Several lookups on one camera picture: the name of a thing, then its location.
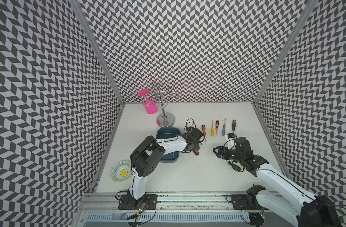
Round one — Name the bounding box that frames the pink plastic wine glass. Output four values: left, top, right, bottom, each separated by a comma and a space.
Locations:
138, 89, 158, 115

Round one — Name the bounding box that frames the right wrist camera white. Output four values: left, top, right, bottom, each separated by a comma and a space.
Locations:
224, 132, 236, 149

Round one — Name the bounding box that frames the yellow patterned plate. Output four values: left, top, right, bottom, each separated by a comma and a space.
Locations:
110, 160, 132, 182

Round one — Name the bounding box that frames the purple red screwdriver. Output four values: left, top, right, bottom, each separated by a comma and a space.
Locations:
221, 118, 226, 136

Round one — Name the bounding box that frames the aluminium front rail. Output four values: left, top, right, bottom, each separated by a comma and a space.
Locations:
76, 192, 318, 213

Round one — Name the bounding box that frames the black yellow long screwdriver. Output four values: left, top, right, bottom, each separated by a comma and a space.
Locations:
228, 162, 244, 172

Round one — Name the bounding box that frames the black yellow far screwdriver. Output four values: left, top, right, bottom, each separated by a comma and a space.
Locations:
232, 120, 236, 133

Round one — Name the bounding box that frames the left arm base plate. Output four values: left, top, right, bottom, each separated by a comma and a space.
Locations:
118, 194, 158, 211

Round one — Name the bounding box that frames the orange handled screwdriver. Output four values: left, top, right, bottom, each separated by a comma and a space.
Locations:
201, 125, 207, 144

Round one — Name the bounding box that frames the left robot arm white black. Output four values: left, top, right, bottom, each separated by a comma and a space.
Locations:
128, 128, 205, 202

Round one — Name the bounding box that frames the orange black small screwdriver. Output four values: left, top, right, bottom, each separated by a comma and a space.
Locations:
215, 120, 219, 138

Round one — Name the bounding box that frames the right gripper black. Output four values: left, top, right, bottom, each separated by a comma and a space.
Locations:
212, 146, 244, 163

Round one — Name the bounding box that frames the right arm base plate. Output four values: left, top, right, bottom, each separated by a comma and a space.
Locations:
229, 194, 263, 211

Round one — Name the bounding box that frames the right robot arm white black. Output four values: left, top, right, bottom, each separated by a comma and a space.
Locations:
213, 137, 341, 227

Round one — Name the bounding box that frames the teal plastic storage box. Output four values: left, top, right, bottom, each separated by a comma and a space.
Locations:
156, 127, 181, 163

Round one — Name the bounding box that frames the yellow slim screwdriver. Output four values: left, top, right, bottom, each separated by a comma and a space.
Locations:
210, 119, 214, 136

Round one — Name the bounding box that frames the chrome glass holder stand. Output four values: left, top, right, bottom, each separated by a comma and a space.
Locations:
153, 84, 175, 128

